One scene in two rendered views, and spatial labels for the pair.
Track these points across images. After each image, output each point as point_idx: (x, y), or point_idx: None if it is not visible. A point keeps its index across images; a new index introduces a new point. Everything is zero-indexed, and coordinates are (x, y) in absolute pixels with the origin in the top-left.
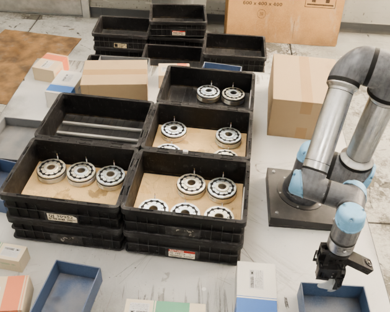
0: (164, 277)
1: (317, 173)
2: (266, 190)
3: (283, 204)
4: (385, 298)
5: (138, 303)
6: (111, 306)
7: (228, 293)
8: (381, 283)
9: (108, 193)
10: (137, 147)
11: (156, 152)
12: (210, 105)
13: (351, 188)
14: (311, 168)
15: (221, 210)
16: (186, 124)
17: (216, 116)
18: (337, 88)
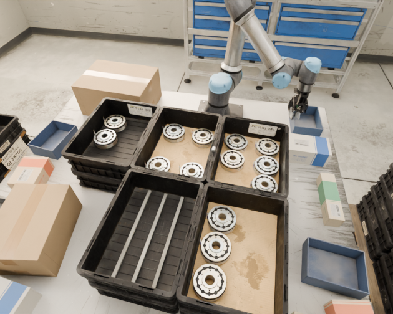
0: (291, 200)
1: (286, 65)
2: None
3: None
4: (286, 104)
5: (330, 210)
6: (324, 237)
7: (297, 166)
8: (277, 103)
9: (238, 223)
10: (203, 184)
11: (212, 169)
12: (147, 129)
13: (289, 59)
14: (284, 65)
15: (261, 143)
16: (147, 158)
17: (155, 131)
18: (252, 15)
